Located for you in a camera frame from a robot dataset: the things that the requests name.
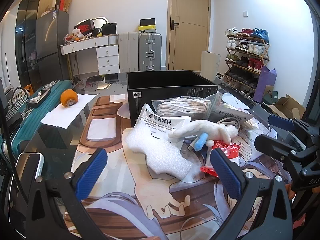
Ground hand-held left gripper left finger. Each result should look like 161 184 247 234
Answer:
25 148 108 240

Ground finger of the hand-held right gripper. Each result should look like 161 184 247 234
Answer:
268 114 300 137
254 134 304 167

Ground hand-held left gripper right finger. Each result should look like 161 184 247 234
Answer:
209 147 296 240

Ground red and white packet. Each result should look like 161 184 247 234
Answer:
200 140 242 178

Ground white plush toy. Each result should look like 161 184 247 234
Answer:
169 120 238 152

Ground white foam sheet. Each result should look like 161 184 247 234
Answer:
124 125 194 180

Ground white medicine packet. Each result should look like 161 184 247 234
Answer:
135 104 192 151

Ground black cardboard box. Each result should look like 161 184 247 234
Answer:
126 71 219 128

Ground open cardboard box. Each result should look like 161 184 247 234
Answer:
269 94 306 120

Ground purple paper bag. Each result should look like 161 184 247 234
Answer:
254 66 277 103

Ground printed table mat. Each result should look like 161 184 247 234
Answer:
65 94 298 240

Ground white paper sheet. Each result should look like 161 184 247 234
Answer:
40 94 100 129

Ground white smartphone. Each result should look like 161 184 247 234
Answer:
15 152 45 181

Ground shoe rack with shoes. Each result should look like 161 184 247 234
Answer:
223 27 271 94

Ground orange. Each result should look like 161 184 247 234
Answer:
61 89 78 107

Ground teal suitcase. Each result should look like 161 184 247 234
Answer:
0 80 75 160

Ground clear bag of striped cloth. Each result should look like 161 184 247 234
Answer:
151 96 213 123

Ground white trash bin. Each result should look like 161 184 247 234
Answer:
201 51 221 79

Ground woven basket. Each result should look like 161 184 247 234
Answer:
4 86 33 122

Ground white desk with drawers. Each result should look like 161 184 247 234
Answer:
59 34 120 80

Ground beige suitcase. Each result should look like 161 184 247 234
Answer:
118 32 139 73

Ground grey refrigerator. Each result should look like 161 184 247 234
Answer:
36 9 69 90

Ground silver suitcase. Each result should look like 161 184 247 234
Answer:
138 32 162 72

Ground wooden door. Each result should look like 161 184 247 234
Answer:
168 0 209 71

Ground plastic bag of fruit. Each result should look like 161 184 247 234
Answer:
64 29 84 42

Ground black paper bag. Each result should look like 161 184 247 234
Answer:
101 23 117 36

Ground red and black shoebox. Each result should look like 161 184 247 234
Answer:
74 19 94 34

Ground black glass cabinet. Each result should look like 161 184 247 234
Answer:
14 0 55 92

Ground black and yellow box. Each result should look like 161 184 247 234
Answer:
139 18 156 33

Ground cardboard boxes on refrigerator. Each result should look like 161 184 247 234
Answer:
55 0 73 13

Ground grey bag with cable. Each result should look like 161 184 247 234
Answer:
207 92 250 132

